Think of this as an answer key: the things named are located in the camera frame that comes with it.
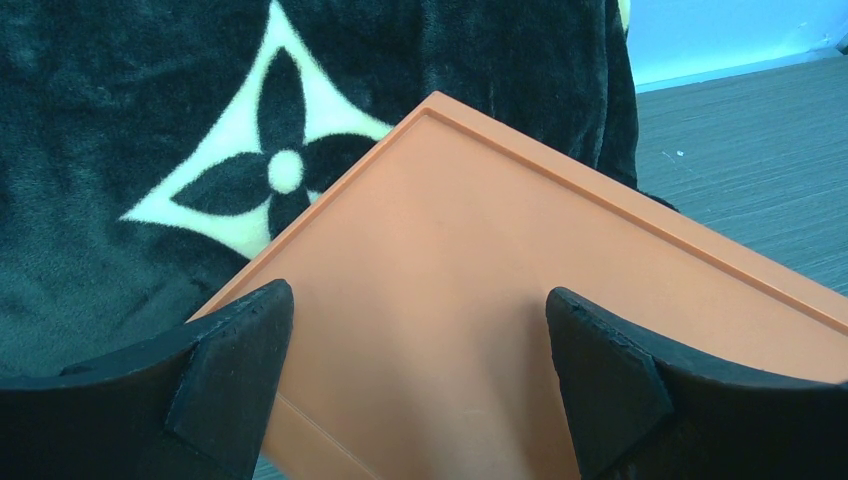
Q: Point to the orange drawer organizer box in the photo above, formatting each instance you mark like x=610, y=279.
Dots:
x=420, y=347

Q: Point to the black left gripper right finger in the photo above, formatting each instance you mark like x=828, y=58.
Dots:
x=640, y=405

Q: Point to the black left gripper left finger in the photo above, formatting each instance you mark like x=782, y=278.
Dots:
x=191, y=403

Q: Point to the black floral blanket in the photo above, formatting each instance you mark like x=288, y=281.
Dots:
x=150, y=149

